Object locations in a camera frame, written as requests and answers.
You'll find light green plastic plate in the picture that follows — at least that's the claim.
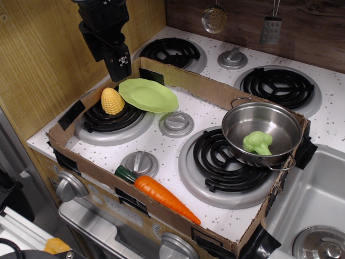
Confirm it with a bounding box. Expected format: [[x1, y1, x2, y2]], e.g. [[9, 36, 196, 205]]
[[119, 78, 178, 113]]

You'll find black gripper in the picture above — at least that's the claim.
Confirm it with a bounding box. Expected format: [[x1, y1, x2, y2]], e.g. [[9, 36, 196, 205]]
[[78, 2, 132, 83]]

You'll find oven door handle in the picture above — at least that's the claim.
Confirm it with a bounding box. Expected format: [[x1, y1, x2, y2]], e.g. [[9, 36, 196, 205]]
[[59, 200, 160, 258]]

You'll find black burner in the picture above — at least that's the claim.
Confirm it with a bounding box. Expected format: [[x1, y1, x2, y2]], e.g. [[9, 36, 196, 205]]
[[133, 38, 207, 74], [178, 127, 278, 209], [234, 65, 322, 118], [75, 100, 155, 146]]

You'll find silver oven knob right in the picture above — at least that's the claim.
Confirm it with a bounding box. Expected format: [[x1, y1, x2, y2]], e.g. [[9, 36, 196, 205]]
[[158, 232, 199, 259]]

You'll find silver knob centre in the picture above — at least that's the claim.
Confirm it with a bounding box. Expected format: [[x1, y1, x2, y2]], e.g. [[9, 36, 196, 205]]
[[159, 111, 194, 138]]

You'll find silver oven knob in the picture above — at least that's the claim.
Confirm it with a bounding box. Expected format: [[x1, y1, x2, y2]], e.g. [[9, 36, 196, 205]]
[[158, 232, 199, 259], [56, 171, 88, 202]]

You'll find silver sink basin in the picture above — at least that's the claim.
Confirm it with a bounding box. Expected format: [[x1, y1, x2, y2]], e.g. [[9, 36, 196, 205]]
[[266, 145, 344, 258]]

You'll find silver knob front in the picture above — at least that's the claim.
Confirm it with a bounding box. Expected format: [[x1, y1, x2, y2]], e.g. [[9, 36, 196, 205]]
[[121, 151, 159, 178]]

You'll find cardboard fence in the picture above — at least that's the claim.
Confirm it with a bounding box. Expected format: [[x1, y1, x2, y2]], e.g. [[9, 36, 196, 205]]
[[47, 58, 313, 258]]

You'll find front left black burner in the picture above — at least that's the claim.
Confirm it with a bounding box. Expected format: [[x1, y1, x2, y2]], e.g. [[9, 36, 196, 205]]
[[75, 100, 155, 146]]

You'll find green toy broccoli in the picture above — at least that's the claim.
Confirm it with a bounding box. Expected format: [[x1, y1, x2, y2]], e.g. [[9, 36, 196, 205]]
[[243, 131, 273, 156]]

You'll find orange object lower left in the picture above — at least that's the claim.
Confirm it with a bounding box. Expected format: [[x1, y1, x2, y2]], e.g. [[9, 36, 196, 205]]
[[43, 237, 71, 255]]

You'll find back left black burner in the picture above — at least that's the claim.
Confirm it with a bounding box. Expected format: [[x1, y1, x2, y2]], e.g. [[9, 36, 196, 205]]
[[133, 38, 207, 74]]

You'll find hanging metal strainer spoon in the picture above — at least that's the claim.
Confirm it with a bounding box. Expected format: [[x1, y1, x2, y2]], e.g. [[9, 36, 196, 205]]
[[201, 1, 227, 34]]

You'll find front right black burner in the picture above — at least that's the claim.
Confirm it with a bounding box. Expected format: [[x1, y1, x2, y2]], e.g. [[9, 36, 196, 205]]
[[178, 127, 278, 209]]

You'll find hanging grey spatula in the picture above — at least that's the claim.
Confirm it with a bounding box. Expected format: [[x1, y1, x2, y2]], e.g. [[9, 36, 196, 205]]
[[259, 1, 282, 45]]

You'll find black cable lower left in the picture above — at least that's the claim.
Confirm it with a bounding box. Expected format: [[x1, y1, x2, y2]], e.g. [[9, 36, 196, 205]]
[[0, 237, 24, 259]]

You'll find back right black burner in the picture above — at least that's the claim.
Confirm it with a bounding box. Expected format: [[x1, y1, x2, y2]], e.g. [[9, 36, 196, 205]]
[[234, 65, 322, 118]]

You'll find orange toy carrot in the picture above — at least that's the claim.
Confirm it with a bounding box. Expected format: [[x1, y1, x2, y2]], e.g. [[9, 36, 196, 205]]
[[115, 165, 201, 225]]

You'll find silver oven knob left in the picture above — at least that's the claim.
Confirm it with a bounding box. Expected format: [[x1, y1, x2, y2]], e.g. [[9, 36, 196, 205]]
[[56, 171, 88, 202]]

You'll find yellow toy corn cob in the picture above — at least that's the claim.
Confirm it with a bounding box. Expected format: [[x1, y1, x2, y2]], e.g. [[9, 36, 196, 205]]
[[101, 87, 125, 115]]

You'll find silver sink drain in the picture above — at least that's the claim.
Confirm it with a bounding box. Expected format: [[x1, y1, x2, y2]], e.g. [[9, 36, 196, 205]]
[[292, 226, 344, 258]]

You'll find silver knob back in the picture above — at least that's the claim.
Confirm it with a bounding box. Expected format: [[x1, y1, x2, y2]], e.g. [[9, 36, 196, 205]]
[[217, 47, 248, 70]]

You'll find stainless steel pot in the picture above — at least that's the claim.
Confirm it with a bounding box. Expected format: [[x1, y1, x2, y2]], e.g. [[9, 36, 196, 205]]
[[222, 98, 303, 171]]

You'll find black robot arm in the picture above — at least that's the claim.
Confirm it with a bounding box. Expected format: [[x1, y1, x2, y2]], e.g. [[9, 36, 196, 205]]
[[74, 1, 132, 82]]

